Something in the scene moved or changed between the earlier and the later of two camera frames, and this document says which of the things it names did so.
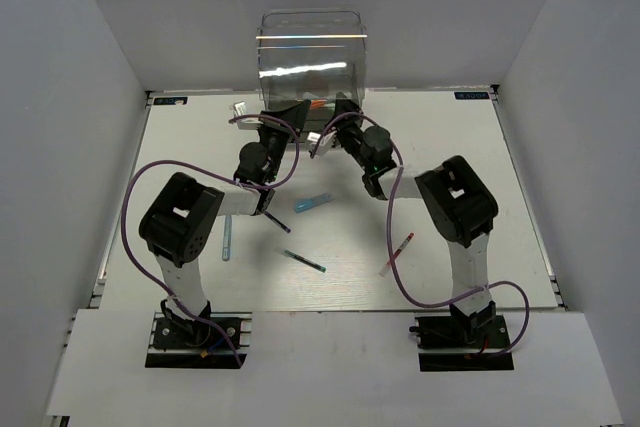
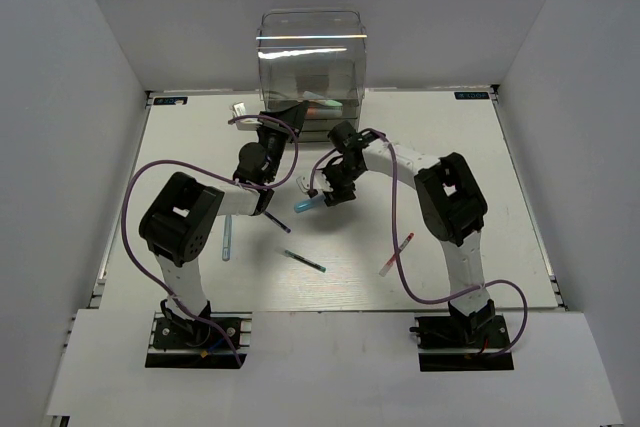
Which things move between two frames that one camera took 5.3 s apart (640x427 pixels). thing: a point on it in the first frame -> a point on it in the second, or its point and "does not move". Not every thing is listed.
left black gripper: x=294 y=114 does not move
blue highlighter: x=304 y=203 does not move
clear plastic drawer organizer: x=311 y=55 does not move
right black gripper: x=342 y=125 -> x=339 y=195
